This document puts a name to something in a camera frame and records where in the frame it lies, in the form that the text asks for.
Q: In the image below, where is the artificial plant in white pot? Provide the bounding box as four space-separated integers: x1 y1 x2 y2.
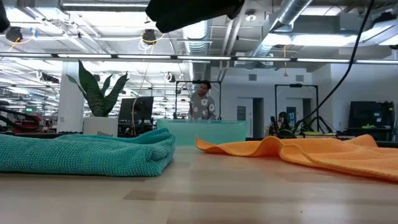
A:
66 59 130 138

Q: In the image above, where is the black ceiling-hung device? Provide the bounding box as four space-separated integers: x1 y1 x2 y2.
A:
5 26 23 43
142 29 157 45

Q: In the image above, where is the black equipment cabinet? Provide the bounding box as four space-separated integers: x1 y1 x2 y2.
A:
347 100 396 141

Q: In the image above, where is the red and black machine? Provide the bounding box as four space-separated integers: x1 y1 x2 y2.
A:
0 107 43 134

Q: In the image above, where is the person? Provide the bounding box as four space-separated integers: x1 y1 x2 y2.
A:
188 80 218 121

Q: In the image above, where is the black monitor on desk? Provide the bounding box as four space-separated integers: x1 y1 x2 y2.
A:
118 96 155 125

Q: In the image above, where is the yellow hanging cord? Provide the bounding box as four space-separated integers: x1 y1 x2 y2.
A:
282 45 289 78

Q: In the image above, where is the orange microfiber towel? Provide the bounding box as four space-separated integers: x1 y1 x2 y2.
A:
195 134 398 182

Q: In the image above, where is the teal translucent plastic basket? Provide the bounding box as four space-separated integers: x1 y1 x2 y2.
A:
156 119 249 146

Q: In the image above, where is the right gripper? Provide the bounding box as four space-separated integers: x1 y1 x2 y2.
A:
145 0 246 34

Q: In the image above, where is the teal microfiber towel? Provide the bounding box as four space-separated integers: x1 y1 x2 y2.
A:
0 127 177 177

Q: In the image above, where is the black cable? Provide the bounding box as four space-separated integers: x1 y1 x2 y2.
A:
291 0 376 133

